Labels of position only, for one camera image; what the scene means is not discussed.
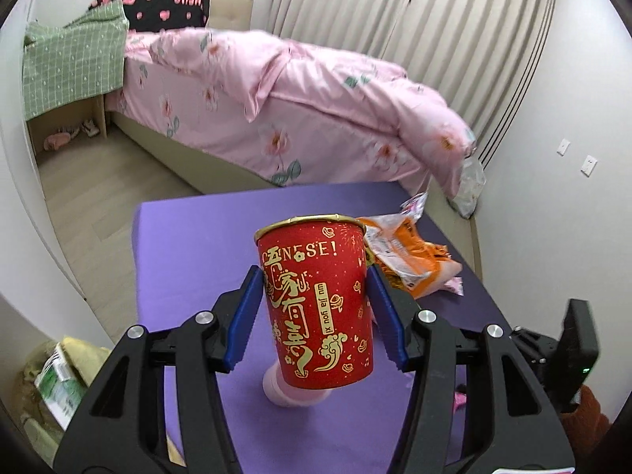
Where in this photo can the white wall switch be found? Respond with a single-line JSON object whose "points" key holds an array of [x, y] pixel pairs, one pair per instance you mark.
{"points": [[563, 147]]}

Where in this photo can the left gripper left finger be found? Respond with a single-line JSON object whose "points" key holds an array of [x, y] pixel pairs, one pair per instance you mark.
{"points": [[207, 344]]}

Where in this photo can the orange white snack bag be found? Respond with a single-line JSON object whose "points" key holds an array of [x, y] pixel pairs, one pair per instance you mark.
{"points": [[409, 262]]}

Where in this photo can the white plastic bag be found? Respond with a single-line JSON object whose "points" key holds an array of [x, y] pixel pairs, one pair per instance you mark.
{"points": [[471, 187]]}

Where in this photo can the red fuzzy sleeve forearm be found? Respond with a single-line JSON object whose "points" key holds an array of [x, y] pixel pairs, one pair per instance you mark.
{"points": [[586, 426]]}

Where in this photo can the white wall socket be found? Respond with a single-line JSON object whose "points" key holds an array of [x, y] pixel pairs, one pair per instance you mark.
{"points": [[589, 164]]}

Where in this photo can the beige pleated curtain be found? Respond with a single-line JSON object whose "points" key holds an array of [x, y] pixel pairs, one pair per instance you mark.
{"points": [[480, 55]]}

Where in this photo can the purple table cloth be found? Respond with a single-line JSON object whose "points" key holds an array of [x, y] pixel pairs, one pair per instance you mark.
{"points": [[189, 251]]}

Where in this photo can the black hello kitty pillow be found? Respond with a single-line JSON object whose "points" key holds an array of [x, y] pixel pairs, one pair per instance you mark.
{"points": [[160, 15]]}

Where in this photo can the pink cylindrical jar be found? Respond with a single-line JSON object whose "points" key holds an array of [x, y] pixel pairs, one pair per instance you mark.
{"points": [[280, 393]]}

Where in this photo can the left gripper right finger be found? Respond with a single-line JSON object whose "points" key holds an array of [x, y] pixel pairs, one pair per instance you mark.
{"points": [[421, 342]]}

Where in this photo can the white sneaker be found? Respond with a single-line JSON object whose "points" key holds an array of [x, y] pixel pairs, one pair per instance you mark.
{"points": [[90, 128]]}

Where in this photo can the pink floral duvet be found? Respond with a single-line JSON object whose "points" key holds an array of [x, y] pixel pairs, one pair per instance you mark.
{"points": [[292, 113]]}

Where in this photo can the green checkered cloth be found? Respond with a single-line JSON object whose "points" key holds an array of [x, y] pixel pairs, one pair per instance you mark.
{"points": [[83, 59]]}

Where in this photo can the pink toy blister pack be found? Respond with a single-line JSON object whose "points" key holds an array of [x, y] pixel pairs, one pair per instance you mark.
{"points": [[460, 400]]}

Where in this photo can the yellow trash bag bin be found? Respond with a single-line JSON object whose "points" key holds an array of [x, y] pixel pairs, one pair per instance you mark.
{"points": [[87, 409]]}

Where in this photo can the pink slipper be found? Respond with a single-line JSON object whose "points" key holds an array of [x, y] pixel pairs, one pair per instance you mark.
{"points": [[60, 139]]}

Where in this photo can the red paper cup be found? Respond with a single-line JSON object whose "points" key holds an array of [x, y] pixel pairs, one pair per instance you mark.
{"points": [[315, 273]]}

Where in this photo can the green white snack bag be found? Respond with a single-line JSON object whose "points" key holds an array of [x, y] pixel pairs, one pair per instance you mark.
{"points": [[60, 387]]}

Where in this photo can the wooden bedside table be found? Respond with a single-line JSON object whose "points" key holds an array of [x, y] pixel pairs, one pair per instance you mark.
{"points": [[64, 117]]}

